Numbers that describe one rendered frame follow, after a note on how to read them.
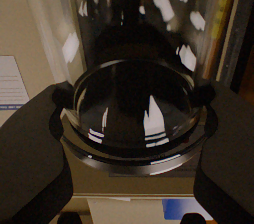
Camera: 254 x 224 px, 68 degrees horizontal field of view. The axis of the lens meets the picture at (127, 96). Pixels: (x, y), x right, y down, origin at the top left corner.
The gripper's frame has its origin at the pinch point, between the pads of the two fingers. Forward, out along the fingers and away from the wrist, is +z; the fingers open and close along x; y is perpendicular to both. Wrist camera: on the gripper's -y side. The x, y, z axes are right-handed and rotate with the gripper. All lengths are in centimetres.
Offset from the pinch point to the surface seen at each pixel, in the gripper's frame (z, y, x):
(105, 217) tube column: 19, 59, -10
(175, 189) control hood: 8.8, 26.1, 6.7
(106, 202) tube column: 19, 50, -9
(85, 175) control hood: 10.5, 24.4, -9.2
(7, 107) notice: 62, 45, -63
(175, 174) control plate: 10.6, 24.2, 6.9
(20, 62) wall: 63, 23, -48
